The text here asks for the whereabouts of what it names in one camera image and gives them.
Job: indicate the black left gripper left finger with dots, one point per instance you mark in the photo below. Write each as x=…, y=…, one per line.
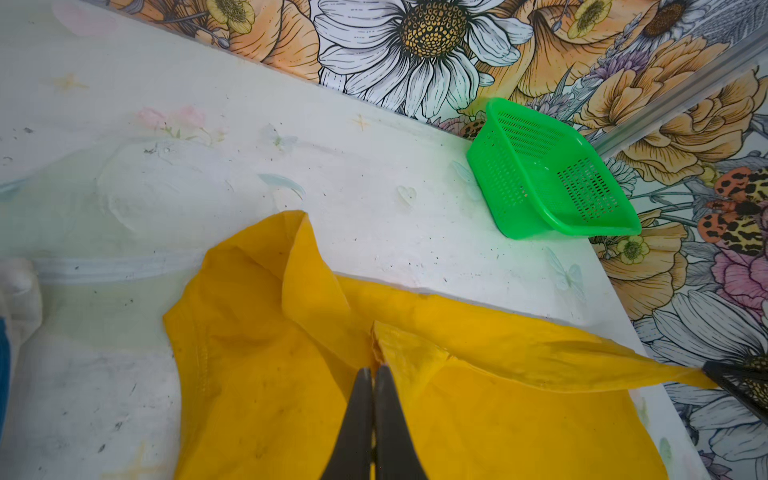
x=352, y=455

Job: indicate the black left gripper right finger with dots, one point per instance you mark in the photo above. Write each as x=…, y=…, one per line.
x=395, y=455

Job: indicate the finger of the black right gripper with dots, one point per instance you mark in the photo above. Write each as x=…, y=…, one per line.
x=746, y=383

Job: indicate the yellow t shirt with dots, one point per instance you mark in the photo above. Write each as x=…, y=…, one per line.
x=290, y=371

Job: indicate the green plastic basket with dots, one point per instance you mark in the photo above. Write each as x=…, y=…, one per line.
x=540, y=177

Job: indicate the right aluminium corner post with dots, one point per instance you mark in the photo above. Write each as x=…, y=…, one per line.
x=724, y=69

